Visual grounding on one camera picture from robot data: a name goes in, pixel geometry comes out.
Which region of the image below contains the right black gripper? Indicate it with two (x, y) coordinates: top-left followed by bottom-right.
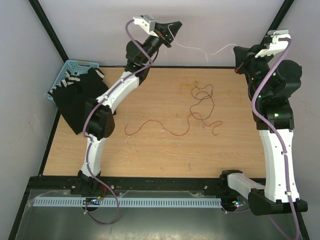
(235, 43), (277, 100)

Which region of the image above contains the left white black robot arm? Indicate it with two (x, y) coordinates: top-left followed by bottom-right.
(77, 21), (183, 194)

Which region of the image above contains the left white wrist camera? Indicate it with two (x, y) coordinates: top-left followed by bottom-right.
(133, 15), (158, 37)

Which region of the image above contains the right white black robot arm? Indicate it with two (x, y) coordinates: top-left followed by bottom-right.
(218, 44), (308, 216)

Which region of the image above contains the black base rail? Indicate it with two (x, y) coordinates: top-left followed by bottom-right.
(27, 176), (240, 197)

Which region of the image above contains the white wire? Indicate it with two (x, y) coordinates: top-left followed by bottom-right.
(166, 24), (237, 61)

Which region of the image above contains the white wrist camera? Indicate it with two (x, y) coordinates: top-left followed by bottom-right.
(133, 15), (158, 37)
(254, 29), (291, 58)

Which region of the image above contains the red wire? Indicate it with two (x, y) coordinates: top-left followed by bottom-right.
(124, 113), (223, 137)

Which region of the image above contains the black white striped cloth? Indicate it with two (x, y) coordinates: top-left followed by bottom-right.
(47, 67), (105, 97)

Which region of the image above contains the light blue slotted cable duct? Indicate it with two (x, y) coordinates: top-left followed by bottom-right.
(33, 197), (221, 209)

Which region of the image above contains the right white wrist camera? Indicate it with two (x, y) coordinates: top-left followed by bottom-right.
(254, 29), (291, 58)

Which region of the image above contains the blue plastic basket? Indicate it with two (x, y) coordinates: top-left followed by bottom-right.
(51, 59), (100, 89)

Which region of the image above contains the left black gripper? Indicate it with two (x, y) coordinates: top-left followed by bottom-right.
(141, 21), (181, 65)

